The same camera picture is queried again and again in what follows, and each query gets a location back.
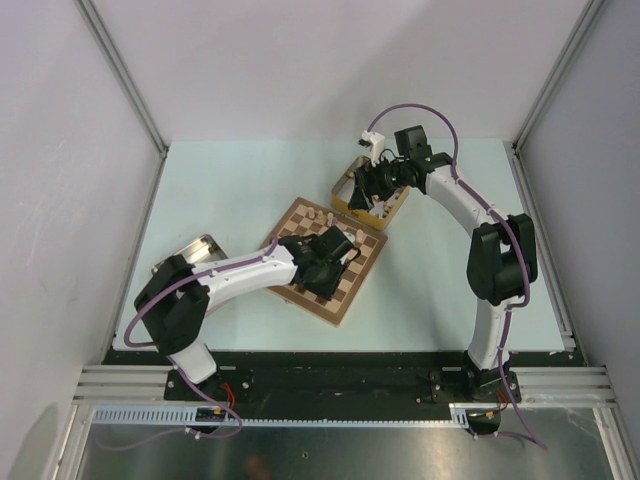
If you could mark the aluminium front frame rail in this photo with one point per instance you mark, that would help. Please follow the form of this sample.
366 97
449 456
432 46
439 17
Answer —
568 387

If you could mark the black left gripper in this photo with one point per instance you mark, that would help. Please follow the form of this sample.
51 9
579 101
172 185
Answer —
325 291

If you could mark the yellow metal tin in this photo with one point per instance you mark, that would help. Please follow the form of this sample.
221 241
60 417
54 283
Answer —
382 212

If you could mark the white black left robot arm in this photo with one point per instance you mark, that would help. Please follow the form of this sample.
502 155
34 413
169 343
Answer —
172 306

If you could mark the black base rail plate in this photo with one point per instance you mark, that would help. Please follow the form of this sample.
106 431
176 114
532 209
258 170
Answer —
348 386

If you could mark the pink metal tin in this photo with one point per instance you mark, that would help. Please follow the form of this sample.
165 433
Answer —
203 249

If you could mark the wooden folding chess board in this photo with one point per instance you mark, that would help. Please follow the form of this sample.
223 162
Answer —
295 222

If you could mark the left aluminium corner post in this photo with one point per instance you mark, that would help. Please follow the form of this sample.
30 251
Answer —
117 64

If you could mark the right aluminium corner post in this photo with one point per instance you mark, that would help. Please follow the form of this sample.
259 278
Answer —
571 49

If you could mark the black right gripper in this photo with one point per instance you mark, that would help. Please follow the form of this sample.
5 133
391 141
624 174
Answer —
369 178

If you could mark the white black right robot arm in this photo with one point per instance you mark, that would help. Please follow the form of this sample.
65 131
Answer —
502 260

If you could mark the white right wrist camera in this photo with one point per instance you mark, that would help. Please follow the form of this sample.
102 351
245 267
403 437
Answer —
375 142

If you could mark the aluminium corner post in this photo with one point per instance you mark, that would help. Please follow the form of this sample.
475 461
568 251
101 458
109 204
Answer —
571 49
117 64

